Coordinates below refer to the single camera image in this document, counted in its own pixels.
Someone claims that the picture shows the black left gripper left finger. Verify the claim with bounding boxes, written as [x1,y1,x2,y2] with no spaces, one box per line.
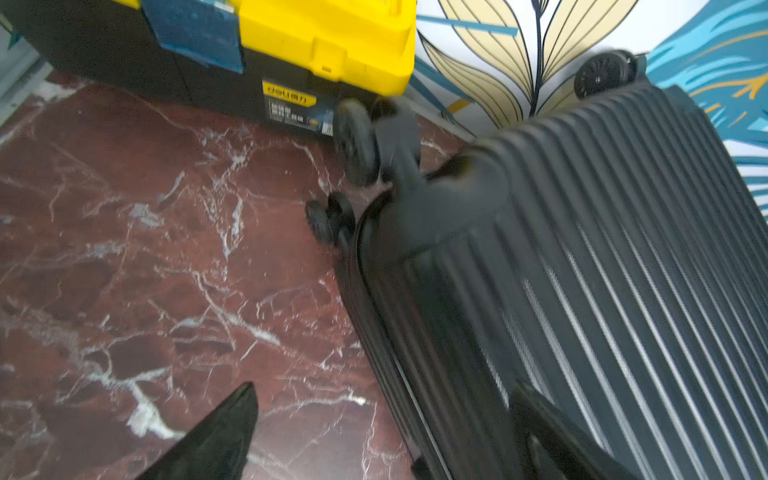
[139,382,258,480]

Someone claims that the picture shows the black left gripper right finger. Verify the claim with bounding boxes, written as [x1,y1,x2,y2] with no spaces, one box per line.
[509,381,635,479]

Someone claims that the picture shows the black hard-shell suitcase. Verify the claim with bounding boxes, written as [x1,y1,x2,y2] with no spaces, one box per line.
[305,50,767,479]

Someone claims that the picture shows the yellow and black toolbox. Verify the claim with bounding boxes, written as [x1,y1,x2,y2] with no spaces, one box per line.
[1,1,417,137]

